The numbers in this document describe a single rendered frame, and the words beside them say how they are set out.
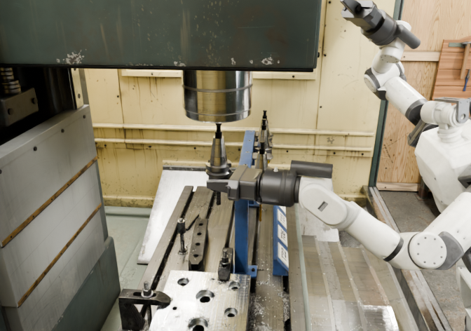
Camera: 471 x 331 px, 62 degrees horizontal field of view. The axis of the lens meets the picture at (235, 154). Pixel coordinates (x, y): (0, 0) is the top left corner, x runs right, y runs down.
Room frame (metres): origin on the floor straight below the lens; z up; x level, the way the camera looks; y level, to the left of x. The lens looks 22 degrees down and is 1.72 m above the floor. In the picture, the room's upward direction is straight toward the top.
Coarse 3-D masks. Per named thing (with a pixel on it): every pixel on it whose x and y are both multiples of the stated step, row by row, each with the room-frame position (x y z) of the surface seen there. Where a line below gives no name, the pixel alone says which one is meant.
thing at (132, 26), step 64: (0, 0) 0.79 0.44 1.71; (64, 0) 0.78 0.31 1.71; (128, 0) 0.77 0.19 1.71; (192, 0) 0.75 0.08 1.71; (256, 0) 0.74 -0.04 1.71; (320, 0) 0.74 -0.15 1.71; (0, 64) 0.80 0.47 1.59; (64, 64) 0.78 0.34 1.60; (128, 64) 0.77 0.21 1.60; (192, 64) 0.76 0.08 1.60; (256, 64) 0.74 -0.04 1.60
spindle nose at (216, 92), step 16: (192, 80) 0.81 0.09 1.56; (208, 80) 0.80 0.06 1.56; (224, 80) 0.80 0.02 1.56; (240, 80) 0.82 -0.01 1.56; (192, 96) 0.81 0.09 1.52; (208, 96) 0.80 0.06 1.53; (224, 96) 0.80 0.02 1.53; (240, 96) 0.82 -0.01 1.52; (192, 112) 0.82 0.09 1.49; (208, 112) 0.80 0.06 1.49; (224, 112) 0.80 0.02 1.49; (240, 112) 0.82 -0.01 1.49
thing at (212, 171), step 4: (208, 160) 0.89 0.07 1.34; (228, 160) 0.90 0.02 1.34; (208, 164) 0.87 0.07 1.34; (228, 164) 0.88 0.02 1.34; (208, 168) 0.86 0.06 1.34; (212, 168) 0.85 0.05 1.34; (216, 168) 0.85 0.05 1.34; (220, 168) 0.85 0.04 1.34; (224, 168) 0.85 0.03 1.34; (228, 168) 0.86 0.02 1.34; (208, 172) 0.86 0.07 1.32; (212, 172) 0.85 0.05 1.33; (216, 172) 0.85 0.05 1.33; (220, 172) 0.85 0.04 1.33; (224, 172) 0.86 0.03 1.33; (228, 172) 0.88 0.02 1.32; (212, 176) 0.85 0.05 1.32; (216, 176) 0.85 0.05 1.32; (220, 176) 0.85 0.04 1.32; (224, 176) 0.85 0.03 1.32
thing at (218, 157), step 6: (216, 138) 0.87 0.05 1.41; (222, 138) 0.87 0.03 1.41; (216, 144) 0.86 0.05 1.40; (222, 144) 0.87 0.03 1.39; (216, 150) 0.86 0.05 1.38; (222, 150) 0.86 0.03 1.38; (210, 156) 0.87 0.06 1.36; (216, 156) 0.86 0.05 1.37; (222, 156) 0.86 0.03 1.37; (210, 162) 0.87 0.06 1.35; (216, 162) 0.86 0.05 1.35; (222, 162) 0.86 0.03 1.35
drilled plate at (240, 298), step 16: (176, 272) 0.91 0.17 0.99; (192, 272) 0.91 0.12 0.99; (208, 272) 0.91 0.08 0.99; (176, 288) 0.84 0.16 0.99; (192, 288) 0.84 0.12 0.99; (208, 288) 0.84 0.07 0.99; (224, 288) 0.84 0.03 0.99; (240, 288) 0.84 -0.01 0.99; (176, 304) 0.78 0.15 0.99; (192, 304) 0.78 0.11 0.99; (208, 304) 0.78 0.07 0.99; (224, 304) 0.78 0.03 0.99; (240, 304) 0.78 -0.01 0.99; (160, 320) 0.73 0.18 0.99; (176, 320) 0.73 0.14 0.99; (192, 320) 0.73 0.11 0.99; (224, 320) 0.73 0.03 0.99; (240, 320) 0.73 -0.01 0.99
